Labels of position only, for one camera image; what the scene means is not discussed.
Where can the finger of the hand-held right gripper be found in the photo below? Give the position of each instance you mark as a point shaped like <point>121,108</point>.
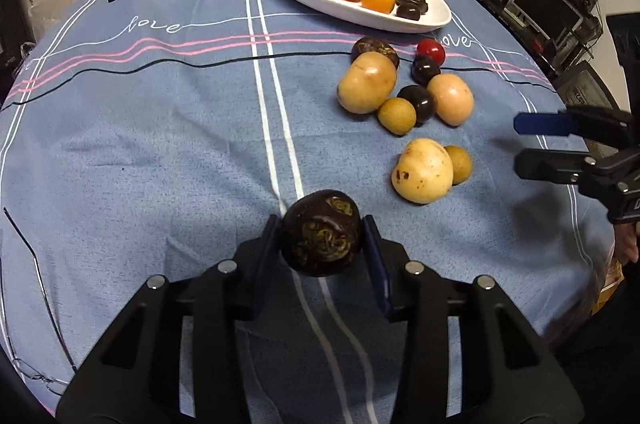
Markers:
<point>542,124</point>
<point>550,167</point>

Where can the person's right hand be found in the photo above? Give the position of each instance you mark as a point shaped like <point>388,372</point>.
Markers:
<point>631,244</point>

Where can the computer monitor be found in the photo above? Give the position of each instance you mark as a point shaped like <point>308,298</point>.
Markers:
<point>545,7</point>

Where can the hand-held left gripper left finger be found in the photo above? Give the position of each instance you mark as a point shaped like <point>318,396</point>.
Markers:
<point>265,264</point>

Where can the blue striped tablecloth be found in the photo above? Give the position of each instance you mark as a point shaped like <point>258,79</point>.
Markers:
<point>150,144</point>

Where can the pale pepino melon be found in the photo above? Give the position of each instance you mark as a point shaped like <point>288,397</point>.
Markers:
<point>450,99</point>

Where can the large golden pepino melon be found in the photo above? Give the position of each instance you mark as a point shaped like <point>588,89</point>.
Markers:
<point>367,82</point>

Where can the brown-spotted pepino melon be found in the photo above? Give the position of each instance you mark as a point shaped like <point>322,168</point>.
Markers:
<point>422,170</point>

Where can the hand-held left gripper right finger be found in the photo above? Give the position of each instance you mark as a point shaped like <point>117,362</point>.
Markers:
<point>375,264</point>

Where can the red cherry tomato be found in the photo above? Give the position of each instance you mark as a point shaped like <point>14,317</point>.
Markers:
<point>431,49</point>

